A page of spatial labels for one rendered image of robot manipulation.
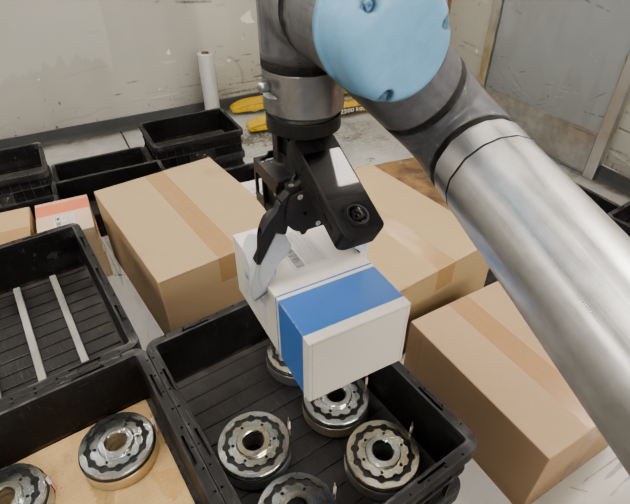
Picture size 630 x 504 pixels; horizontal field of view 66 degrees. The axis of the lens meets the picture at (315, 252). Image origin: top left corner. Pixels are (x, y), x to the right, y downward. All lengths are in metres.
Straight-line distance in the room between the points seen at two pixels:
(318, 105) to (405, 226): 0.65
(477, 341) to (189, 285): 0.54
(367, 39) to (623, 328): 0.20
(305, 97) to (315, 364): 0.25
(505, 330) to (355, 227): 0.54
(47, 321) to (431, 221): 0.79
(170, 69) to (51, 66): 0.76
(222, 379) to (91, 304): 0.33
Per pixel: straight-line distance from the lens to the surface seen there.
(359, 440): 0.73
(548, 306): 0.30
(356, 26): 0.30
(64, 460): 0.83
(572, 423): 0.84
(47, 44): 3.73
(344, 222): 0.43
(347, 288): 0.52
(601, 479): 1.01
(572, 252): 0.30
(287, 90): 0.43
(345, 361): 0.52
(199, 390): 0.84
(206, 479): 0.64
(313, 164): 0.45
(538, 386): 0.86
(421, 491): 0.64
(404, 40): 0.31
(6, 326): 1.07
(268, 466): 0.72
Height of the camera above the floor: 1.49
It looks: 38 degrees down
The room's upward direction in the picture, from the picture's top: straight up
